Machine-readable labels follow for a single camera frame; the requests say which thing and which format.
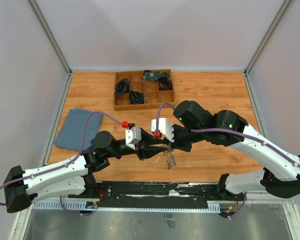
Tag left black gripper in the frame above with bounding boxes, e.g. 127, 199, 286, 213
106, 128, 168, 161

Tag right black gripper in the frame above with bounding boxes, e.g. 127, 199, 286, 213
163, 123, 206, 153

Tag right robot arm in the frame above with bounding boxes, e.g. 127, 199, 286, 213
171, 100, 300, 200

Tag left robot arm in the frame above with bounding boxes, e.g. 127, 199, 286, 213
3, 127, 174, 213

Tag dark rolled tie centre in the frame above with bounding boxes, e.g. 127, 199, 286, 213
129, 90, 145, 105

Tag dark rolled tie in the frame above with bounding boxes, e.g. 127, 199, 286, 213
129, 90, 145, 105
114, 78, 130, 98
157, 77, 173, 91

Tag wooden compartment tray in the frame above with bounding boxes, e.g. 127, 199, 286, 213
113, 69, 177, 111

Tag dark rolled tie right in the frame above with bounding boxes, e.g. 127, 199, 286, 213
157, 77, 173, 91

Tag dark rolled tie left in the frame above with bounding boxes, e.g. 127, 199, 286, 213
114, 78, 130, 98

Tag blue yellow patterned tie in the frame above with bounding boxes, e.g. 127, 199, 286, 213
142, 70, 170, 82

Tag blue folded cloth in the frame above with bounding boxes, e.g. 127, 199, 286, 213
53, 107, 103, 152

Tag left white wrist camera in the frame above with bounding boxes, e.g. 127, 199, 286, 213
122, 122, 142, 152

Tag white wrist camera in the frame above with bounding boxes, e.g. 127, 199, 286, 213
150, 117, 174, 143
122, 122, 142, 152

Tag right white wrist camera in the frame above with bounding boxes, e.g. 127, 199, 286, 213
150, 117, 174, 143

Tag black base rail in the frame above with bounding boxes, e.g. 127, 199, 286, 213
67, 180, 248, 210

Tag grey slotted cable duct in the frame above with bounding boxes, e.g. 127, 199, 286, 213
32, 198, 221, 214

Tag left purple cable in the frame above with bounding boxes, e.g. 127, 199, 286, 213
0, 111, 125, 217

